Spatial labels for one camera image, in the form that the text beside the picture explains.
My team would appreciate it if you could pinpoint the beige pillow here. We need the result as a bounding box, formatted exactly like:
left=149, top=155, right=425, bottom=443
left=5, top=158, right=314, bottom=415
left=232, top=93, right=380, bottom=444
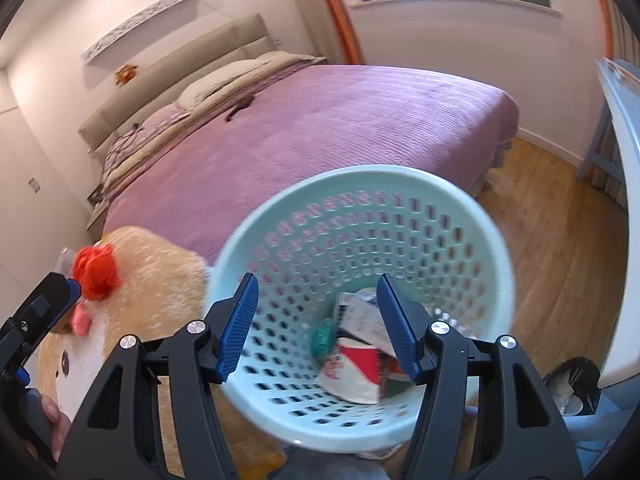
left=175, top=59, right=261, bottom=111

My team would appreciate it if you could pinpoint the black wire wastebasket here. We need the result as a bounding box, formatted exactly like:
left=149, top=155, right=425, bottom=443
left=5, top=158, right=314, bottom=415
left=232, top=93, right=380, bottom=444
left=542, top=357, right=601, bottom=416

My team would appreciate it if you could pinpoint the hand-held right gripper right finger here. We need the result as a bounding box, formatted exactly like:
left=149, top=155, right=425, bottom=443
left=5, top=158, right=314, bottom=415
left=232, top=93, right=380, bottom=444
left=376, top=273, right=586, bottom=480

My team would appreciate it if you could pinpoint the purple pillow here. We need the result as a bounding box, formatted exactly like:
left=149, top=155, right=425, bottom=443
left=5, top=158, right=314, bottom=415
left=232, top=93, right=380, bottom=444
left=102, top=105, right=191, bottom=163

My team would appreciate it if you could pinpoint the beige and orange curtain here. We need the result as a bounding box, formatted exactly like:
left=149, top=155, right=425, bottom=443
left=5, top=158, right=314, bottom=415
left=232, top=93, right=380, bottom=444
left=310, top=0, right=363, bottom=65

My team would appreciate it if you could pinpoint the person's left hand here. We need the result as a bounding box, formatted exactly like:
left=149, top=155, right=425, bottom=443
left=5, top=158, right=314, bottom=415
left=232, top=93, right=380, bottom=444
left=25, top=392, right=75, bottom=463

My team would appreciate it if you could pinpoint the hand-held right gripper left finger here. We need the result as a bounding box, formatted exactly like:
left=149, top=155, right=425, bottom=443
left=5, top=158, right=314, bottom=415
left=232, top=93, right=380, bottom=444
left=52, top=273, right=261, bottom=480

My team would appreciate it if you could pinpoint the bed with purple bedspread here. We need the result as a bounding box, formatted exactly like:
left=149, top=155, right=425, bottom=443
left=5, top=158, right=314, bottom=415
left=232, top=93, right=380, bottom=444
left=100, top=64, right=521, bottom=266

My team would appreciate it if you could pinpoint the small dark brown object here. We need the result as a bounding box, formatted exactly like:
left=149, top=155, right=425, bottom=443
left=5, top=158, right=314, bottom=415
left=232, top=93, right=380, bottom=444
left=225, top=96, right=253, bottom=122

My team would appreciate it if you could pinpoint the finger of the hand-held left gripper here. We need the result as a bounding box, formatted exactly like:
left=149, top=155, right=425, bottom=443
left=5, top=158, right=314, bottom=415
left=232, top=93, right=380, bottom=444
left=0, top=272, right=83, bottom=358
left=0, top=357, right=31, bottom=390

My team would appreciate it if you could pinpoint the white milk carton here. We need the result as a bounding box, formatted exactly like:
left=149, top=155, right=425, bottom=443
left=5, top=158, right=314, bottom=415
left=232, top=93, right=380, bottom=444
left=334, top=287, right=401, bottom=361

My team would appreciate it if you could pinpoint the beige nightstand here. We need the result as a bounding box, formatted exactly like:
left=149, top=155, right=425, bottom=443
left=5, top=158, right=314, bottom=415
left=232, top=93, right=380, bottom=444
left=86, top=185, right=111, bottom=233

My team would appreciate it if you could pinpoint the green wrapper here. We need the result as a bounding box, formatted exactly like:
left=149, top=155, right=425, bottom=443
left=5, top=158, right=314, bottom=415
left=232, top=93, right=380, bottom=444
left=310, top=324, right=335, bottom=358

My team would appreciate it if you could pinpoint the red and white paper cup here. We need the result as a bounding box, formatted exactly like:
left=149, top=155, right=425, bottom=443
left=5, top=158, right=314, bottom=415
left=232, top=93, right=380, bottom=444
left=319, top=336, right=383, bottom=405

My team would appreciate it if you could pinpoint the beige padded headboard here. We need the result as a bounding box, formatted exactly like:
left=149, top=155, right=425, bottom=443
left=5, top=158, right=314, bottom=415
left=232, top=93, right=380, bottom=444
left=78, top=12, right=273, bottom=153

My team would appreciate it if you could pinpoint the light blue plastic basket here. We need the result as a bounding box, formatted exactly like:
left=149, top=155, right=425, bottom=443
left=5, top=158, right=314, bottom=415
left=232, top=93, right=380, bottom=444
left=205, top=164, right=517, bottom=456

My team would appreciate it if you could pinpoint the white patterned wall shelf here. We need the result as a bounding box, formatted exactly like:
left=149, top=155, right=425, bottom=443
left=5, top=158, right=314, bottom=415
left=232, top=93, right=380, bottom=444
left=82, top=0, right=201, bottom=65

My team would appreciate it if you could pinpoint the white table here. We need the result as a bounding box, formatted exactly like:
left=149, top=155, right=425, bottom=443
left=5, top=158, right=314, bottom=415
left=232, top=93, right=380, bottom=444
left=582, top=57, right=640, bottom=391

